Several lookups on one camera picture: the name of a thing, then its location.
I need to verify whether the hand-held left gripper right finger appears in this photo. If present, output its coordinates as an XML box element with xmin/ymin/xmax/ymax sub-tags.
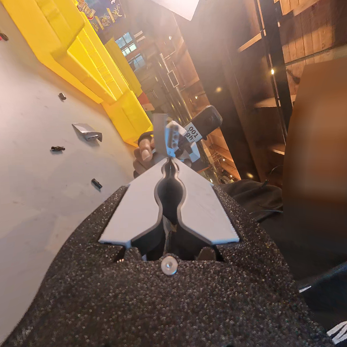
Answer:
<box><xmin>172</xmin><ymin>158</ymin><xmax>240</xmax><ymax>244</ymax></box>

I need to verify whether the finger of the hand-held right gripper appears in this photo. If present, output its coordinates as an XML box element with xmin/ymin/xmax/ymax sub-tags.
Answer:
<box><xmin>151</xmin><ymin>113</ymin><xmax>169</xmax><ymax>160</ymax></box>
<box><xmin>177</xmin><ymin>142</ymin><xmax>201</xmax><ymax>168</ymax></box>

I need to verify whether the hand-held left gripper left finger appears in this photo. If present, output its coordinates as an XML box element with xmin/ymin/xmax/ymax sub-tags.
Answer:
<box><xmin>98</xmin><ymin>158</ymin><xmax>170</xmax><ymax>245</ymax></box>

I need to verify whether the grey curved brick panel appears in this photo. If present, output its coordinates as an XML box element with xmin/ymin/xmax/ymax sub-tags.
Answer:
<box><xmin>164</xmin><ymin>121</ymin><xmax>181</xmax><ymax>158</ymax></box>
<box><xmin>72</xmin><ymin>123</ymin><xmax>103</xmax><ymax>142</ymax></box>

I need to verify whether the yellow plastic parts bin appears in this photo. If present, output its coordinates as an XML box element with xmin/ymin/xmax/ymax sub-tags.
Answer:
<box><xmin>5</xmin><ymin>0</ymin><xmax>128</xmax><ymax>105</ymax></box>

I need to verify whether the person's black hoodie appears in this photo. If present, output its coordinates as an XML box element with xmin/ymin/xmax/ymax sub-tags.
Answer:
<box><xmin>220</xmin><ymin>177</ymin><xmax>347</xmax><ymax>347</ymax></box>

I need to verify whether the window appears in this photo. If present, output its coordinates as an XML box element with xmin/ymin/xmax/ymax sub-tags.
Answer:
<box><xmin>115</xmin><ymin>31</ymin><xmax>146</xmax><ymax>69</ymax></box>

